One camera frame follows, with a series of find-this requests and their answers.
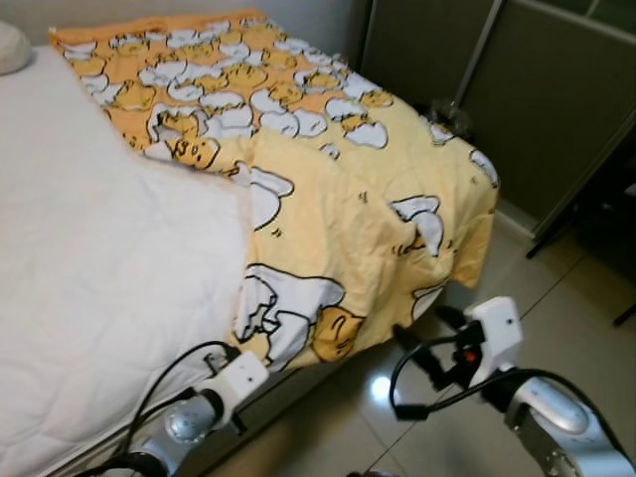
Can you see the yellow cartoon print blanket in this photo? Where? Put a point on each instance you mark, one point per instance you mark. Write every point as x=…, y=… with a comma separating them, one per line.
x=348, y=199

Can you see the small dark crumpled object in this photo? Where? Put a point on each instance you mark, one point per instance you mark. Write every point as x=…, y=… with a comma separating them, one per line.
x=450, y=117

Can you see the dark grey sliding wardrobe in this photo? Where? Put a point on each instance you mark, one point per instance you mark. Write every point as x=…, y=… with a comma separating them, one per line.
x=537, y=99

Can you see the white quilted mattress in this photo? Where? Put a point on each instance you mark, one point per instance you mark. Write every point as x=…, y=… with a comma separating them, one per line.
x=99, y=248

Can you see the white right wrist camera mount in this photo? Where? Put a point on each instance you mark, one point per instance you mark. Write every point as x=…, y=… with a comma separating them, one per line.
x=497, y=333

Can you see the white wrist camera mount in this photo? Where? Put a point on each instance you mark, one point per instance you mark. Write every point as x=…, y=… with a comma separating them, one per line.
x=238, y=378
x=497, y=333

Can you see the black furniture frame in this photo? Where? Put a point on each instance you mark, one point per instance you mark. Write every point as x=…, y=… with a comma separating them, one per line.
x=606, y=219

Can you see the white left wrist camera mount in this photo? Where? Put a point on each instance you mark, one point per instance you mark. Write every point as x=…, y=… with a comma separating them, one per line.
x=238, y=378

